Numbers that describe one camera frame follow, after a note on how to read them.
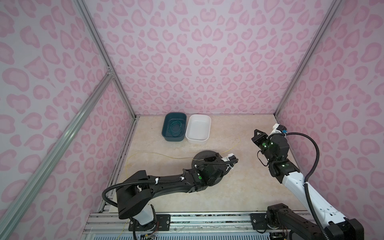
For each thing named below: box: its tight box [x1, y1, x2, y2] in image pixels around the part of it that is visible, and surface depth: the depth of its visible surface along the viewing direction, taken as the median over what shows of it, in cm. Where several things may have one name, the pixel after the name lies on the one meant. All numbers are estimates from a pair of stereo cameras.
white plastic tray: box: [185, 114, 212, 144], surface depth 112 cm
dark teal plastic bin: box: [161, 112, 187, 142], surface depth 112 cm
